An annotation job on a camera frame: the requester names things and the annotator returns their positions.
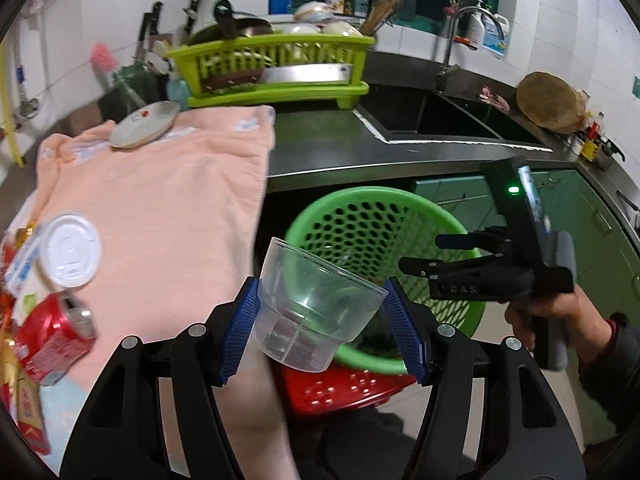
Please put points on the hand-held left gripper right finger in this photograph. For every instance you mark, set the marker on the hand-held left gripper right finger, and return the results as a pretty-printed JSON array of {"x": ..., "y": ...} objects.
[{"x": 406, "y": 335}]

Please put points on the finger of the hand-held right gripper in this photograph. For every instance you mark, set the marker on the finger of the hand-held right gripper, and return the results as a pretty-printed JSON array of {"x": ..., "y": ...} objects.
[
  {"x": 440, "y": 267},
  {"x": 465, "y": 240}
]

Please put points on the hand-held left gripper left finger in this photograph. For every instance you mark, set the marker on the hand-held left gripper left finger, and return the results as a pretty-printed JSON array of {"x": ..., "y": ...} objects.
[{"x": 240, "y": 332}]

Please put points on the clear plastic cup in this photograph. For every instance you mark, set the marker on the clear plastic cup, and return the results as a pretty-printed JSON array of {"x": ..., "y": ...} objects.
[{"x": 310, "y": 310}]

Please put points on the green perforated plastic basket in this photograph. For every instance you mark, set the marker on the green perforated plastic basket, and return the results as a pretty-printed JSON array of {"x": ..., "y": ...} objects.
[{"x": 370, "y": 230}]

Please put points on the person's right forearm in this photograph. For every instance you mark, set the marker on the person's right forearm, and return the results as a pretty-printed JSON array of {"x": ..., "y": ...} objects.
[{"x": 620, "y": 370}]

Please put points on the person's right hand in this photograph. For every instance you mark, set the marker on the person's right hand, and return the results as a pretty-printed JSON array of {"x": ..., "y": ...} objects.
[{"x": 587, "y": 320}]

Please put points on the green cabinet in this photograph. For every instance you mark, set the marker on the green cabinet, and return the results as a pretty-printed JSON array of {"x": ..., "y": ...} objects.
[{"x": 590, "y": 210}]

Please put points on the condiment bottles rack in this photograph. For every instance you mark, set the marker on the condiment bottles rack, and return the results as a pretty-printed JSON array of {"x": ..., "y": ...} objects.
[{"x": 592, "y": 147}]

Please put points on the pink dishcloth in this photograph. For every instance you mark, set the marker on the pink dishcloth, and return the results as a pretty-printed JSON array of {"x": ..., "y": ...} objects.
[{"x": 495, "y": 100}]

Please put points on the round wooden cutting board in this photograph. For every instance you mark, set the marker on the round wooden cutting board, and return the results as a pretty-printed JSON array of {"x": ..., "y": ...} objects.
[{"x": 547, "y": 100}]

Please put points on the black kitchen sink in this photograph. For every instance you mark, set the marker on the black kitchen sink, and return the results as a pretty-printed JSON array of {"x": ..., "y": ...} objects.
[{"x": 425, "y": 112}]

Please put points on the peach towel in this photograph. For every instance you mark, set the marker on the peach towel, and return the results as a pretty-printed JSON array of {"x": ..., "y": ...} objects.
[{"x": 175, "y": 210}]

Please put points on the metal faucet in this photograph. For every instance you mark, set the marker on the metal faucet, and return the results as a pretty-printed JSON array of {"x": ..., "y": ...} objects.
[{"x": 447, "y": 55}]

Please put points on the white blue detergent bottle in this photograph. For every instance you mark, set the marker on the white blue detergent bottle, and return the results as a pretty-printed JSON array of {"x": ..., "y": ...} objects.
[{"x": 495, "y": 32}]

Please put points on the red soda can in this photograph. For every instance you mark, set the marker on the red soda can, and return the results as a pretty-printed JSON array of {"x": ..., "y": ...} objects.
[{"x": 50, "y": 340}]

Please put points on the white lidded paper cup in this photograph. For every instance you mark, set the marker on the white lidded paper cup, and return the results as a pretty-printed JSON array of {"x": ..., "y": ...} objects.
[{"x": 67, "y": 250}]

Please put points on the red yellow snack wrapper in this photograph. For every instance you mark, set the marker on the red yellow snack wrapper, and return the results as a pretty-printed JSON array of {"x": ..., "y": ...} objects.
[{"x": 27, "y": 410}]

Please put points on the white ceramic plate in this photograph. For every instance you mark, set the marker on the white ceramic plate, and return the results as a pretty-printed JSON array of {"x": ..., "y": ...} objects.
[{"x": 145, "y": 125}]

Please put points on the metal tray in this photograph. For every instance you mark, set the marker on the metal tray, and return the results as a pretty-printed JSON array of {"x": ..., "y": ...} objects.
[{"x": 305, "y": 74}]

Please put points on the bundle of chopsticks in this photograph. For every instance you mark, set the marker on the bundle of chopsticks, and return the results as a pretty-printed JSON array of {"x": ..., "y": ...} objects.
[{"x": 380, "y": 12}]

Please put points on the white bowl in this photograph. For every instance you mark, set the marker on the white bowl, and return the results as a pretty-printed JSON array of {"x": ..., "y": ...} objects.
[{"x": 340, "y": 27}]

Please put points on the teal bottle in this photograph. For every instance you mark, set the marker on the teal bottle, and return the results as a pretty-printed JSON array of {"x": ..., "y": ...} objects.
[{"x": 177, "y": 92}]

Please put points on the lime green dish rack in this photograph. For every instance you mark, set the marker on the lime green dish rack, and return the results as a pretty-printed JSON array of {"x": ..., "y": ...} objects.
[{"x": 280, "y": 55}]

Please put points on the dark green utensil holder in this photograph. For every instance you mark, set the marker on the dark green utensil holder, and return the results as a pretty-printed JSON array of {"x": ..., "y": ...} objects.
[{"x": 137, "y": 85}]

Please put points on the white ladle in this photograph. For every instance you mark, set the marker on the white ladle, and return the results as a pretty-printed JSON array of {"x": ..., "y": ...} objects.
[{"x": 160, "y": 55}]

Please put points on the pink bottle brush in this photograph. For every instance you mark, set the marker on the pink bottle brush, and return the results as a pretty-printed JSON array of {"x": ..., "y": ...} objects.
[{"x": 105, "y": 57}]

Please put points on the dark frying pan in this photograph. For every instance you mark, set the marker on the dark frying pan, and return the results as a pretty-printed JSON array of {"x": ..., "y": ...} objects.
[{"x": 235, "y": 25}]

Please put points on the metal water valve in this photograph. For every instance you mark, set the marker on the metal water valve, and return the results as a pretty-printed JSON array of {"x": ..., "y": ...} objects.
[{"x": 27, "y": 107}]

